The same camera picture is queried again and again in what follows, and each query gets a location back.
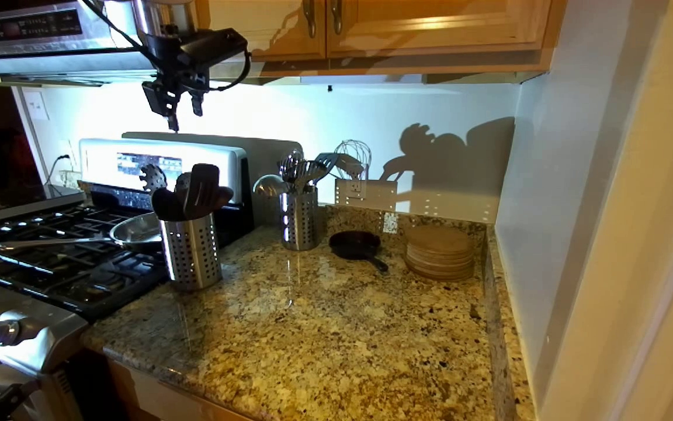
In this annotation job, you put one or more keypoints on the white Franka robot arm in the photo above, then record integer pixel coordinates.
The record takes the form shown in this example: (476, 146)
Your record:
(145, 15)

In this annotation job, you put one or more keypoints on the silver stove knob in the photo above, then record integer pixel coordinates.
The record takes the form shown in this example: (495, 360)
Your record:
(9, 330)

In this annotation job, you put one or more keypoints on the steel slotted spatula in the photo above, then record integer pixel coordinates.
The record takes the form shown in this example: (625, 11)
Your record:
(293, 169)

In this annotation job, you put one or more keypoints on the white wall outlet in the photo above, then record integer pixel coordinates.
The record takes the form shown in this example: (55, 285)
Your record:
(36, 107)

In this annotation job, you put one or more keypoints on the stack of round wooden boards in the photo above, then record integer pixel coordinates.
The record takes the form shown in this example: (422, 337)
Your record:
(441, 253)

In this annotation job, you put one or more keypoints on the stainless steel gas stove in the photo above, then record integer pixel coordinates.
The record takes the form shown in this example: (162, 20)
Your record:
(57, 266)

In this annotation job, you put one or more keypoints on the wooden wall cabinets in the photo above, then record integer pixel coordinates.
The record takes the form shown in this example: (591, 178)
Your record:
(446, 31)

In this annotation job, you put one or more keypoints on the small black cast iron skillet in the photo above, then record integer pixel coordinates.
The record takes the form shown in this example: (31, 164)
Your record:
(353, 243)

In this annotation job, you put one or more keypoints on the clear glass jar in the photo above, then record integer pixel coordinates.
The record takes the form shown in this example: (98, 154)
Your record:
(268, 205)

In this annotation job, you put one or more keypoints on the wooden base cabinet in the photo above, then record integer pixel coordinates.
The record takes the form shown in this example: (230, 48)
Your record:
(164, 399)

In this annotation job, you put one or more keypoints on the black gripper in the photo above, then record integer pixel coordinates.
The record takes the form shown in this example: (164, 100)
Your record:
(198, 55)

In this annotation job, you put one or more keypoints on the perforated steel holder, metal utensils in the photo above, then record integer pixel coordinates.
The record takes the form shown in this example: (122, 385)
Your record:
(300, 218)

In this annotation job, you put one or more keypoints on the stainless over-range microwave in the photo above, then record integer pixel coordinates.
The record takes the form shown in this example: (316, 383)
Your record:
(24, 39)

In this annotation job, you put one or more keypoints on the perforated steel holder, black utensils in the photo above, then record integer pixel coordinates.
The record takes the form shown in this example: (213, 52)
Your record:
(191, 253)

